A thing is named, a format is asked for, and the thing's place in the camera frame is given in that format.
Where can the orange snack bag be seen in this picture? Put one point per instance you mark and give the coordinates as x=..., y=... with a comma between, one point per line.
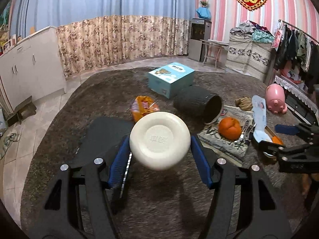
x=142, y=106

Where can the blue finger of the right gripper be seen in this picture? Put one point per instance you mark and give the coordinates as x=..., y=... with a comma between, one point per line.
x=285, y=129
x=270, y=147

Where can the small wooden stool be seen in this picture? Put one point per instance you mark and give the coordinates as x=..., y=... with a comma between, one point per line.
x=24, y=110

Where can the patterned covered storage box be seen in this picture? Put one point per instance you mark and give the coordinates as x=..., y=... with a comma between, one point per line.
x=247, y=56

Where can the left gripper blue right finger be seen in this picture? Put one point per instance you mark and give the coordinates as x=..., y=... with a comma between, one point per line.
x=202, y=164

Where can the low lace covered bench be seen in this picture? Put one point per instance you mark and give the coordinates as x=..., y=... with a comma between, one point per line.
x=298, y=102

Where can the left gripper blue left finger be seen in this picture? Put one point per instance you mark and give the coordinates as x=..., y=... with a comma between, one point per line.
x=119, y=164

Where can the clothes rack with garments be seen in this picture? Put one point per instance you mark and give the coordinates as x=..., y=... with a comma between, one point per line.
x=294, y=56

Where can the teal cardboard box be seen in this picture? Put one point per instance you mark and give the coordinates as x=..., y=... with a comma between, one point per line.
x=168, y=80

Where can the small orange peel piece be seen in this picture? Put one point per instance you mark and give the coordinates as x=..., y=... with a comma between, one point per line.
x=277, y=140

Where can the blue floral curtain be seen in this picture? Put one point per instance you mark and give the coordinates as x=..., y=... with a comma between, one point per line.
x=98, y=33

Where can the brown paper ball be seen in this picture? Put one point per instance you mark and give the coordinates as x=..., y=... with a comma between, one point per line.
x=244, y=103

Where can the pile of folded clothes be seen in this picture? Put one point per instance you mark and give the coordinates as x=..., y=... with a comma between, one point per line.
x=251, y=29

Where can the pink pig mug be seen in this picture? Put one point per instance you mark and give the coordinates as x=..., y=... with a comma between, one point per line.
x=275, y=99

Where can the white cabinet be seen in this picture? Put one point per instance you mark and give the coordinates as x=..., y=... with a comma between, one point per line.
x=32, y=69

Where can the small metal side table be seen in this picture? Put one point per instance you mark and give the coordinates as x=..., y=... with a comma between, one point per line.
x=212, y=50

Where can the whole orange fruit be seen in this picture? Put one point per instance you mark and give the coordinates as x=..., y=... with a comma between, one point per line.
x=230, y=128

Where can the black cylindrical bin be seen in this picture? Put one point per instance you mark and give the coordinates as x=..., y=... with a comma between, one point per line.
x=199, y=103

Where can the blue bag with plant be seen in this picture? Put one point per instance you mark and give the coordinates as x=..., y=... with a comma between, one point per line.
x=203, y=11

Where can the water dispenser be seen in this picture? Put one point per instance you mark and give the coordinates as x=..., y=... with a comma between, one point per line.
x=200, y=31

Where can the tan phone case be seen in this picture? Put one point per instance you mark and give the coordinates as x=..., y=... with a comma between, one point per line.
x=269, y=132

